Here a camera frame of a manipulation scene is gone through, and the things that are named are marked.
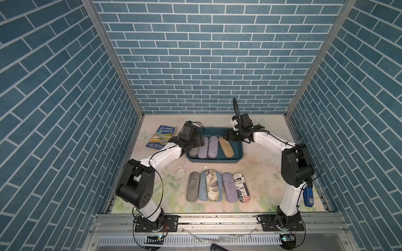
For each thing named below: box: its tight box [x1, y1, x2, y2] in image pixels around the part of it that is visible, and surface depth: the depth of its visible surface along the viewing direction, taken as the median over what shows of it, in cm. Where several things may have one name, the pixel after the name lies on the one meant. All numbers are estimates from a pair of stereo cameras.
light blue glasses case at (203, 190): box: [198, 170, 209, 202], surface depth 82 cm
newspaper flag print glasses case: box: [232, 172, 251, 203], surface depth 84 cm
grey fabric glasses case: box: [188, 147, 198, 158], surface depth 98 cm
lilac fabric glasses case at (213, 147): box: [207, 135, 219, 159], surface depth 100 cm
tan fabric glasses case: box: [218, 135, 235, 158], surface depth 100 cm
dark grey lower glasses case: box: [186, 171, 200, 203], surface depth 84 cm
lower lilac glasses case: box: [221, 172, 239, 203], surface depth 84 cm
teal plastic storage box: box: [185, 126, 244, 164], surface depth 98 cm
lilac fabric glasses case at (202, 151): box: [197, 136, 209, 159], surface depth 98 cm
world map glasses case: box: [205, 169, 220, 202], surface depth 81 cm
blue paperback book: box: [145, 124, 176, 150], surface depth 107 cm
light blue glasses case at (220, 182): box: [215, 171, 223, 202], surface depth 85 cm
